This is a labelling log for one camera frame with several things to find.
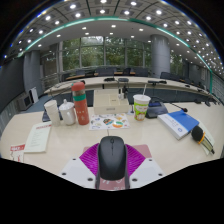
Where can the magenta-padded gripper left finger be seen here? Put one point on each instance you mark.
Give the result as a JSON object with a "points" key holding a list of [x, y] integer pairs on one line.
{"points": [[75, 171]]}

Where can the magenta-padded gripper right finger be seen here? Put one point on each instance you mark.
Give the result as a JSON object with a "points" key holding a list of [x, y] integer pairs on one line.
{"points": [[148, 171]]}

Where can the black computer mouse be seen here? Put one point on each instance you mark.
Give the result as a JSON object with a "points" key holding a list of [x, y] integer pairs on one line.
{"points": [[112, 160]]}

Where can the cream booklet with red heading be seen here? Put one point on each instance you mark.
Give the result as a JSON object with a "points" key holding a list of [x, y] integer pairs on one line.
{"points": [[38, 136]]}

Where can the blue and white book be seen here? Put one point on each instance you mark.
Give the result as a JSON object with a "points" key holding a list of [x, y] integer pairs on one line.
{"points": [[178, 123]]}

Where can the white lidded mug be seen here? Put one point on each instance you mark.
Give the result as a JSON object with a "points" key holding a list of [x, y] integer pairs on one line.
{"points": [[68, 115]]}

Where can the colourful sticker sheet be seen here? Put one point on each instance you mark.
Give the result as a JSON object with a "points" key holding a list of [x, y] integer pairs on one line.
{"points": [[108, 121]]}

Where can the red and white leaflet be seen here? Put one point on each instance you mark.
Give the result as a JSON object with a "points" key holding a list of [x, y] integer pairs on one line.
{"points": [[17, 152]]}

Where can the white paper cup stack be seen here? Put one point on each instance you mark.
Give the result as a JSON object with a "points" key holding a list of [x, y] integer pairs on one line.
{"points": [[53, 113]]}

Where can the black desk microphone unit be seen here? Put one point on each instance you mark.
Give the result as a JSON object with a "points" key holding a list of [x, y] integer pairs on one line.
{"points": [[45, 116], [156, 109]]}

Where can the black and yellow microphone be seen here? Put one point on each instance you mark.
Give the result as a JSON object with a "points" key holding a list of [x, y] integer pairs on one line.
{"points": [[197, 133]]}

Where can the green printed paper cup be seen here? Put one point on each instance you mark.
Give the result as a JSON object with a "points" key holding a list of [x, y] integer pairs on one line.
{"points": [[141, 108]]}

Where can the red thermos bottle green band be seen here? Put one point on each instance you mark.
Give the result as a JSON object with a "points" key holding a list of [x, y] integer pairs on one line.
{"points": [[81, 106]]}

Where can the beige cardboard box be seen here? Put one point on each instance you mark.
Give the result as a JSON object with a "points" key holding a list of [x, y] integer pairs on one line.
{"points": [[110, 101]]}

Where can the curved conference desk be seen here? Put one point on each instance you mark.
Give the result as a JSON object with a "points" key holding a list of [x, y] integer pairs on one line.
{"points": [[100, 81]]}

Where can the dark office chairs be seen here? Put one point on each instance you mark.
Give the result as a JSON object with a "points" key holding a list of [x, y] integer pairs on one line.
{"points": [[106, 71]]}

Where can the ceiling lights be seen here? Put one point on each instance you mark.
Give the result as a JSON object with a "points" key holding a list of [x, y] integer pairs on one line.
{"points": [[72, 6]]}

